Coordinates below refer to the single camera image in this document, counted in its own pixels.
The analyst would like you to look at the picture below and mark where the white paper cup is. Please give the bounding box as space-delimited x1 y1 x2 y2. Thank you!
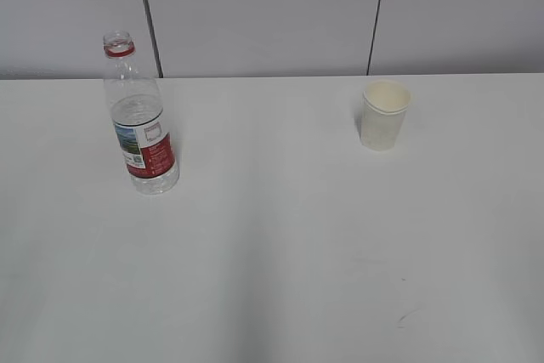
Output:
360 80 411 151

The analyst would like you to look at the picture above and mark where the clear water bottle red label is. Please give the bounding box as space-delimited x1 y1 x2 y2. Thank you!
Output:
103 31 179 195

